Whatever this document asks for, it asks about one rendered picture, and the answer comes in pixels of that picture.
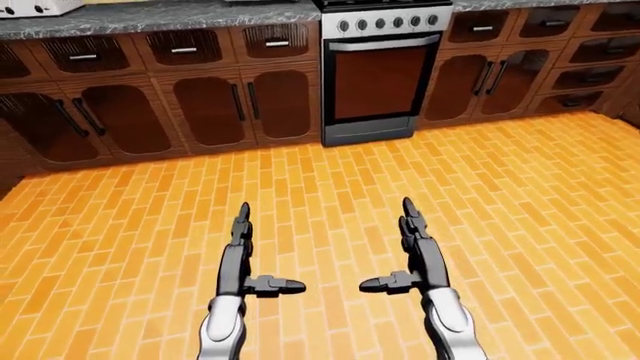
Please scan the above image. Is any brown wooden drawer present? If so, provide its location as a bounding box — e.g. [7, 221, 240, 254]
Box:
[555, 34, 640, 68]
[541, 63, 632, 96]
[35, 34, 136, 75]
[528, 89, 609, 114]
[230, 23, 316, 62]
[132, 28, 236, 69]
[443, 9, 522, 45]
[508, 6, 590, 41]
[0, 41, 41, 81]
[578, 2, 640, 36]

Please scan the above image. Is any short grey marble countertop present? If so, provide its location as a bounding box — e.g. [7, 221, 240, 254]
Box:
[451, 0, 640, 13]

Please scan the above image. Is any long grey marble countertop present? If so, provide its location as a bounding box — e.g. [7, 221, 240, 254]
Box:
[0, 0, 324, 41]

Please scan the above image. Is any silver freestanding stove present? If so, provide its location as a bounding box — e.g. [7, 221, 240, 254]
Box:
[311, 0, 455, 148]

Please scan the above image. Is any brown cabinet door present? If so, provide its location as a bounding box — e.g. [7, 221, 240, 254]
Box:
[158, 73, 259, 150]
[477, 47, 567, 118]
[422, 53, 502, 124]
[239, 67, 322, 143]
[0, 88, 104, 170]
[63, 82, 191, 161]

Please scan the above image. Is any glass oven door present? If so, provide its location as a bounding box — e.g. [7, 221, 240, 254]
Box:
[323, 32, 444, 129]

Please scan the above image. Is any white countertop appliance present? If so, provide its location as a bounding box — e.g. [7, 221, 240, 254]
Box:
[0, 0, 87, 20]

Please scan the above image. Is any black stove cooktop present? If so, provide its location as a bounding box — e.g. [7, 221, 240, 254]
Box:
[312, 0, 454, 9]

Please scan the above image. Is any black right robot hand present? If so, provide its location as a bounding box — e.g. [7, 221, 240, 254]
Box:
[358, 196, 455, 297]

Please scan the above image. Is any silver oven door handle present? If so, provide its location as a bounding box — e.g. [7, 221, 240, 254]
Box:
[326, 34, 442, 53]

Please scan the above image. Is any black cabinet door handle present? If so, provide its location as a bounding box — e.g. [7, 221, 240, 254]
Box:
[230, 83, 248, 123]
[485, 59, 509, 96]
[246, 81, 263, 122]
[71, 97, 108, 138]
[473, 60, 497, 96]
[53, 98, 90, 138]

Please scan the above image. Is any silver stove bottom drawer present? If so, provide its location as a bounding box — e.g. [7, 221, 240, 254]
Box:
[321, 114, 419, 147]

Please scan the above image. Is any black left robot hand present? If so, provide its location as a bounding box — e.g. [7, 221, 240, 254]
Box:
[214, 201, 308, 302]

